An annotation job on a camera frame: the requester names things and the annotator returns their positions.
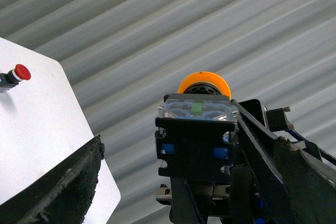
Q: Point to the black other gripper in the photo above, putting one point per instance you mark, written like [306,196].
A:
[301,191]

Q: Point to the red push button switch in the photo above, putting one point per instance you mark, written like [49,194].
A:
[14,77]

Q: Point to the yellow push button switch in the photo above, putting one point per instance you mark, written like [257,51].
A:
[196,130]

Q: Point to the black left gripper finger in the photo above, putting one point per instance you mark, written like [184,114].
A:
[62,195]

